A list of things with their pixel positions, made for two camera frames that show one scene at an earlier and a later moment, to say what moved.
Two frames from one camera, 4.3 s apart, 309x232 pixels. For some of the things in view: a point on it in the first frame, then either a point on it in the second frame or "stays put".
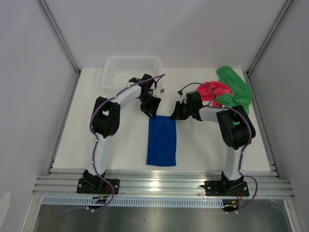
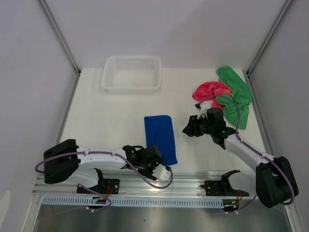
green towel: [241, 96] stays put
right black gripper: [176, 114] -> [191, 127]
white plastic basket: [117, 71] stays put
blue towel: [161, 143] stays put
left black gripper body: [146, 100] -> [147, 169]
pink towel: [211, 91] stays put
